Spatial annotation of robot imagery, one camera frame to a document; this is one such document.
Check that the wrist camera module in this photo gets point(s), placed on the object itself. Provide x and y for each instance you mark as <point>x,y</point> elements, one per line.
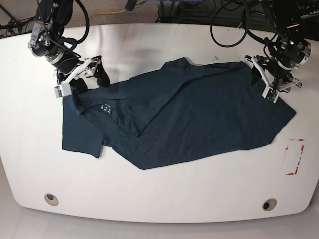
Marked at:
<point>270,94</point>
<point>62,90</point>

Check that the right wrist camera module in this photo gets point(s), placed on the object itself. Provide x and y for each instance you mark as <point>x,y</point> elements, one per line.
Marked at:
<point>62,90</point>

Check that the dark teal T-shirt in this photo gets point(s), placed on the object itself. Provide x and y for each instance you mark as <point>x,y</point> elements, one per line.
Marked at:
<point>179,113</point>

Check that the table cable grommet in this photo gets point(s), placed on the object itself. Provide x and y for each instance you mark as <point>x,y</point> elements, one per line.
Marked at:
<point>51,199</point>
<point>269,204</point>

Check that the white power strip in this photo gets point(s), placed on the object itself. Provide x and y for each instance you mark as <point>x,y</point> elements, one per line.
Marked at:
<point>309,10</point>

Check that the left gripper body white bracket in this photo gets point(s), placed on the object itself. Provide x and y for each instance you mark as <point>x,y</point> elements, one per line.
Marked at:
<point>282,78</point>

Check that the right table cable grommet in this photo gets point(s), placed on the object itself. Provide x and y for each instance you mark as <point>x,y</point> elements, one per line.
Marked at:
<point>269,204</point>

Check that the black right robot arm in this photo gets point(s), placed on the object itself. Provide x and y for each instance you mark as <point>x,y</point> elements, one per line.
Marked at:
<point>47,41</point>

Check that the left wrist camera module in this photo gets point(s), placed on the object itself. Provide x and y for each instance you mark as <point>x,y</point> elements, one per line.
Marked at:
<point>270,94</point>

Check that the left table cable grommet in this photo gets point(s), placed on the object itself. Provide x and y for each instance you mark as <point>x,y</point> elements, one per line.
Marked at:
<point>51,199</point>

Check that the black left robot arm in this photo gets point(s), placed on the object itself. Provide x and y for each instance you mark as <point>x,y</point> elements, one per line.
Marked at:
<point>289,51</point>

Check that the red tape rectangle marking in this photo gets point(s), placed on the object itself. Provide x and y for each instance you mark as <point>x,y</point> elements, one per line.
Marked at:
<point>293,155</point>

